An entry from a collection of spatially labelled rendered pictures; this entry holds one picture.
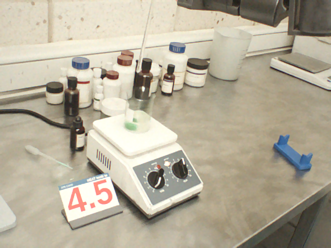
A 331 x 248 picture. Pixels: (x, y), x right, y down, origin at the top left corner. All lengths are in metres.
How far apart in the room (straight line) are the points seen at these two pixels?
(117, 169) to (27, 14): 0.49
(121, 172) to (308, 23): 0.37
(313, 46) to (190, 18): 0.61
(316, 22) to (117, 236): 0.41
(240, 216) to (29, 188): 0.37
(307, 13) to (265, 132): 0.54
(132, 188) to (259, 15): 0.34
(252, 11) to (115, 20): 0.66
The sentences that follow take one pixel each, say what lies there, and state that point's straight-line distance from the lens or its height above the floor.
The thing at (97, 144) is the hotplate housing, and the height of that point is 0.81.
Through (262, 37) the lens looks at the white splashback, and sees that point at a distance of 1.64.
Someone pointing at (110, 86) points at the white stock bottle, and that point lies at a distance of 0.94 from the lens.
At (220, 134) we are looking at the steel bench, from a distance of 0.93.
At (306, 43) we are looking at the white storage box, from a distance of 1.74.
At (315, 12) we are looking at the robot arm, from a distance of 0.50.
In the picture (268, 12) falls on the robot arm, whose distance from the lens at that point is 0.51.
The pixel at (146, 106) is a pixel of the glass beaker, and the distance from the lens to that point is 0.66.
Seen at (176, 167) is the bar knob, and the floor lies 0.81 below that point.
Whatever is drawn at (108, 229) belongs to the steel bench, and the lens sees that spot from 0.62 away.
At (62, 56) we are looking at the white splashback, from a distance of 1.02.
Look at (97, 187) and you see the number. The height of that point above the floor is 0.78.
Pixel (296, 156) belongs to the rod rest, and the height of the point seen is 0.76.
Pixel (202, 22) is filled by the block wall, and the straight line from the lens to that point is 1.38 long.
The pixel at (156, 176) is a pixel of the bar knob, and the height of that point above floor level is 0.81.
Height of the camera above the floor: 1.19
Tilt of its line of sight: 28 degrees down
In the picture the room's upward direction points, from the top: 10 degrees clockwise
